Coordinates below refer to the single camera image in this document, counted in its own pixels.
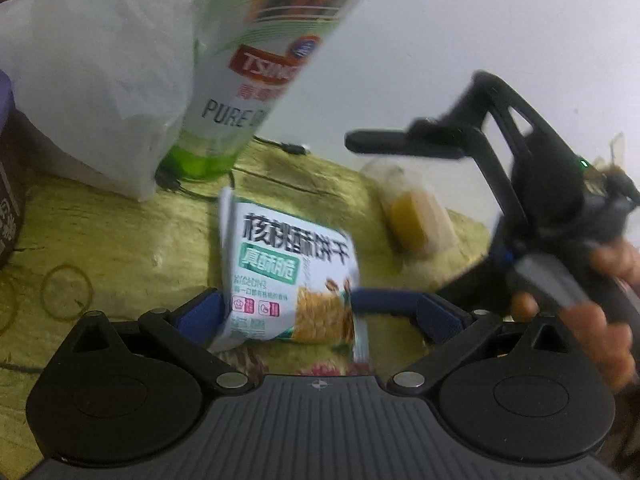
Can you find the green wood-grain desktop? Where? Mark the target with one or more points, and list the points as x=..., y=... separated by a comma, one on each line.
x=125, y=260

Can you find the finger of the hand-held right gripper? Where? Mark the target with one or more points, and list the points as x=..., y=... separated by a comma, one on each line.
x=385, y=301
x=380, y=140

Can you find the beige tape strip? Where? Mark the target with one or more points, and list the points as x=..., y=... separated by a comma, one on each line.
x=617, y=150

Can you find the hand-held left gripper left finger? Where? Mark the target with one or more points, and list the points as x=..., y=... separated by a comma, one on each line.
x=200, y=310

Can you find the green white biscuit packet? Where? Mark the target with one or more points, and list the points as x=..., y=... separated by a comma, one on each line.
x=280, y=270

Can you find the round cake clear packet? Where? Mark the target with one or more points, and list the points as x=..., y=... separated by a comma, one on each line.
x=410, y=215

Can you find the yellow rubber band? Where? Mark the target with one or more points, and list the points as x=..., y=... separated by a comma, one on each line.
x=16, y=305
x=66, y=268

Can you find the person's right hand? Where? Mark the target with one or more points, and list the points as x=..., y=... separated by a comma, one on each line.
x=620, y=350

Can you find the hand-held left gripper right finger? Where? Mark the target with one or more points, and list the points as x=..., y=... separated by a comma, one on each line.
x=440, y=317

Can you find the green beer can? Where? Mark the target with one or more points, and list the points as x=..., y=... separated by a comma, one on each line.
x=235, y=85

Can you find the white plastic bag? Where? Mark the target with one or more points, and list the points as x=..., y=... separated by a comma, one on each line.
x=100, y=85

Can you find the purple-lid porridge can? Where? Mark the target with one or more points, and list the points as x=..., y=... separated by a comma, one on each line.
x=10, y=185

